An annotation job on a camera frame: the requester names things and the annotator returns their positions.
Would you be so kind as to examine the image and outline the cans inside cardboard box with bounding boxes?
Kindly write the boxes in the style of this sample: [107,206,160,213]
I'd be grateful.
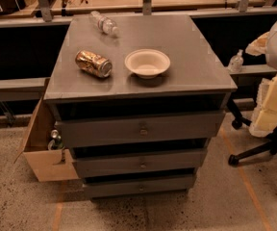
[48,129,63,150]

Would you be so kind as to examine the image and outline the small clear sanitizer bottle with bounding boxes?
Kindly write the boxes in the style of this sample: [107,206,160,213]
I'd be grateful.
[228,49,243,72]

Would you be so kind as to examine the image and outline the black office chair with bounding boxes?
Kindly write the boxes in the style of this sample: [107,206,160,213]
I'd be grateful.
[226,97,277,166]

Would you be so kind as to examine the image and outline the grey drawer cabinet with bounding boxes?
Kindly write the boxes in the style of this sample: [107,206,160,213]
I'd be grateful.
[44,14,237,198]

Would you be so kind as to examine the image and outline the cardboard box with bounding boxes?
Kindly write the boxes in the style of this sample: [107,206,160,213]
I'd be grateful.
[13,77,80,183]

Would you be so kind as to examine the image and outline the white paper bowl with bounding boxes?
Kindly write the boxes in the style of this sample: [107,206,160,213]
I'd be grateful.
[124,49,170,79]

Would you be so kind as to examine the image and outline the gold soda can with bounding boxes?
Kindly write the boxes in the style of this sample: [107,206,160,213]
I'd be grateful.
[75,50,113,78]

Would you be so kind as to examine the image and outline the clear plastic water bottle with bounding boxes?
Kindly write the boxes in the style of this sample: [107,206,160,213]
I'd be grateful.
[89,11,119,37]

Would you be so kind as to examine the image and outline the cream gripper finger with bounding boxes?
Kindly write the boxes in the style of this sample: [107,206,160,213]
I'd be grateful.
[245,32,269,56]

